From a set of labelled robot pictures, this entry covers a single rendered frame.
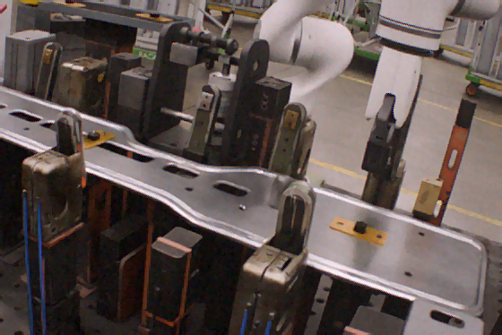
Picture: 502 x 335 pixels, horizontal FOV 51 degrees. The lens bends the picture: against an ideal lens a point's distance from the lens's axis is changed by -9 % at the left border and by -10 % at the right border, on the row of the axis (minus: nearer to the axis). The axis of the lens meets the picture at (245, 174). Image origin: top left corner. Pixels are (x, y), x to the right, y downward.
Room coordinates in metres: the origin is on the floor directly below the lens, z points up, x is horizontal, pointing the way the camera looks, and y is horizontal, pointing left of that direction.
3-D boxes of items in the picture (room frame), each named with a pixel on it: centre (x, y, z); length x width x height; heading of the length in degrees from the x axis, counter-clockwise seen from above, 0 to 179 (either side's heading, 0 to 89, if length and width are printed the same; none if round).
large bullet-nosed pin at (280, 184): (0.76, -0.06, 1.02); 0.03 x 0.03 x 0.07
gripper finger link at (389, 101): (0.67, -0.16, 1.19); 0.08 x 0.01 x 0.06; 160
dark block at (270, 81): (1.00, -0.02, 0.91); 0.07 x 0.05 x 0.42; 160
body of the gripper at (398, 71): (0.71, -0.17, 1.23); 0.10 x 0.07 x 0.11; 160
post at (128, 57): (1.11, 0.28, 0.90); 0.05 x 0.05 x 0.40; 70
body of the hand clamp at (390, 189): (0.87, -0.23, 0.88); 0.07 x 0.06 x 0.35; 160
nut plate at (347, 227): (0.72, -0.17, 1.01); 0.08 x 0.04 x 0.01; 70
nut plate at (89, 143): (0.88, 0.26, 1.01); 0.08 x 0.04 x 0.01; 160
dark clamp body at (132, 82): (1.07, 0.23, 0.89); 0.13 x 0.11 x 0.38; 160
